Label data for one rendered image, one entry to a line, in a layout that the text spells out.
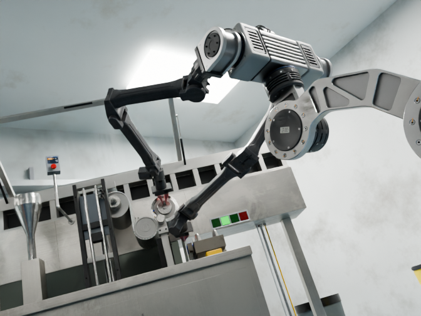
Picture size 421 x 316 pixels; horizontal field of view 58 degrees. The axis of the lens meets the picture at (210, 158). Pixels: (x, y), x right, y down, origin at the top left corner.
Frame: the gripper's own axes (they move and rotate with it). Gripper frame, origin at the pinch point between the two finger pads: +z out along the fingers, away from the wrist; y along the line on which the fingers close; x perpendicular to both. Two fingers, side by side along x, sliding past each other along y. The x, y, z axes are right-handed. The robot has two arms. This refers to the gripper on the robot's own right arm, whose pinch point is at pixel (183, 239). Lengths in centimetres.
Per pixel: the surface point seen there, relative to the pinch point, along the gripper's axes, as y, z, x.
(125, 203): -26.3, -13.4, 22.3
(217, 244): 15.5, -1.8, -9.4
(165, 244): -9.9, -5.1, -4.5
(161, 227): -10.2, -10.9, 1.5
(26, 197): -77, -18, 38
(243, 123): 140, 145, 312
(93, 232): -43.0, -15.6, 3.8
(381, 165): 234, 107, 130
